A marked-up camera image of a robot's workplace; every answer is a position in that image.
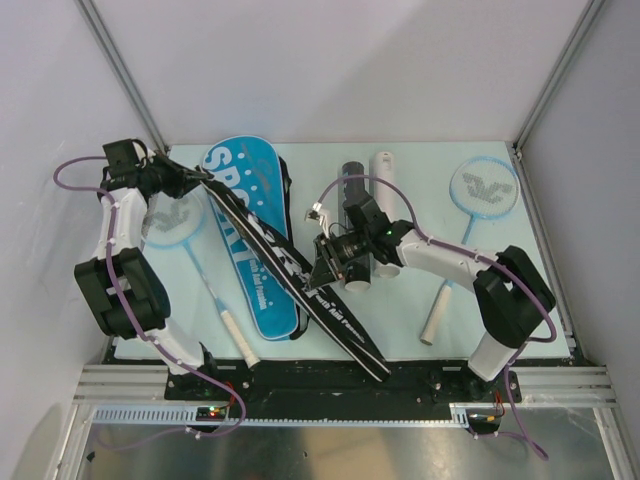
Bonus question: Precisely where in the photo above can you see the light blue racket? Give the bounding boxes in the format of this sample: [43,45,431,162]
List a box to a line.
[418,155,521,346]
[145,194,260,370]

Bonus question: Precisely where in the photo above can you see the left circuit board with wires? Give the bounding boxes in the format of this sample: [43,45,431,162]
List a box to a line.
[195,395,237,422]

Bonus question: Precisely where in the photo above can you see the white shuttlecock tube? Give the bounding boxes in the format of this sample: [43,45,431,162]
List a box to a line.
[370,151,400,279]

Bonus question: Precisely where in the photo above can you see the right circuit board with wires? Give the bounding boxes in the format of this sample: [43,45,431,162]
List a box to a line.
[467,390,506,438]

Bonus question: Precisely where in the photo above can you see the aluminium frame rail front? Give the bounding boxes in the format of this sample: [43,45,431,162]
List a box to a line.
[72,364,614,431]

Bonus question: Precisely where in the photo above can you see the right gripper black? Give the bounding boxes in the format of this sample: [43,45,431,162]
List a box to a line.
[306,229,371,292]

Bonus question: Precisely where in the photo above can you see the left frame post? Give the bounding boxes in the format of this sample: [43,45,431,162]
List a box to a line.
[75,0,170,153]

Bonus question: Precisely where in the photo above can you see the frame post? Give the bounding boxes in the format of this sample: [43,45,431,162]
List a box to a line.
[75,0,170,153]
[512,0,609,156]

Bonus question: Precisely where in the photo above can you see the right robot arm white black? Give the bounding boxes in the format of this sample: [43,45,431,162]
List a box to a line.
[305,195,556,401]

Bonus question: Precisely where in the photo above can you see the circuit board with wires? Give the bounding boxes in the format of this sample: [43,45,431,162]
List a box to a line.
[195,395,237,422]
[467,390,506,438]

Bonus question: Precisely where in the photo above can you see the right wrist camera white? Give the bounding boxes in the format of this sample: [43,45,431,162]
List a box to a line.
[304,202,331,237]

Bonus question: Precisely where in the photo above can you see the right frame post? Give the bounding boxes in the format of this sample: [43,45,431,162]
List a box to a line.
[512,0,609,156]

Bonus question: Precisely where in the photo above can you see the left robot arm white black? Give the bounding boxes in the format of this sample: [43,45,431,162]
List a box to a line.
[74,139,222,399]

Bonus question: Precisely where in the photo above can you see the black shuttlecock tube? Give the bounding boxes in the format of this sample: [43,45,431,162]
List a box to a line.
[338,161,371,293]

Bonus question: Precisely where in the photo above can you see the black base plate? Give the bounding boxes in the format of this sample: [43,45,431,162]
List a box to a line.
[160,360,522,423]

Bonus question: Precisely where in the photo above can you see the blue racket bag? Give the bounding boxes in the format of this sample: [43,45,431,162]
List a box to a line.
[201,135,308,341]

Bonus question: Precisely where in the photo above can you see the black racket bag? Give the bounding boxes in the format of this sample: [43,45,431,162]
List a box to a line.
[196,167,391,382]

